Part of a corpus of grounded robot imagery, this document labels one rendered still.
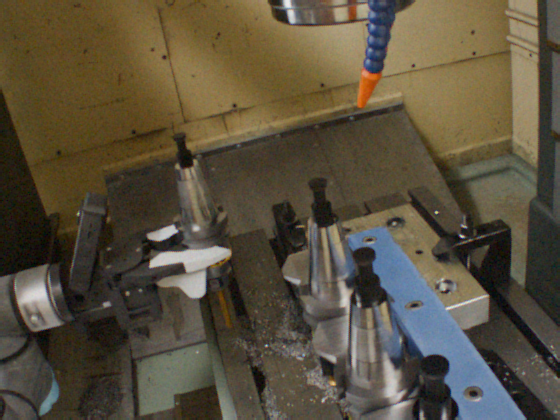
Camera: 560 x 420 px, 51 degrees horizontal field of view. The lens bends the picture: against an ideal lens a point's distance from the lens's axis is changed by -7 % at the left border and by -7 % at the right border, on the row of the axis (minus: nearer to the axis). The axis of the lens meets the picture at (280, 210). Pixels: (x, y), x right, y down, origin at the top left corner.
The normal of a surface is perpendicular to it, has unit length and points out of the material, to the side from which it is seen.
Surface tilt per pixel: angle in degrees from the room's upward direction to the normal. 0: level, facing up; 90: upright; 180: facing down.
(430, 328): 0
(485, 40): 90
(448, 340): 0
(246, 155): 25
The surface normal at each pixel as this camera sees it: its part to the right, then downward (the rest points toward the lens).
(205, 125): 0.19, 0.46
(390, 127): -0.07, -0.60
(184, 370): -0.17, -0.86
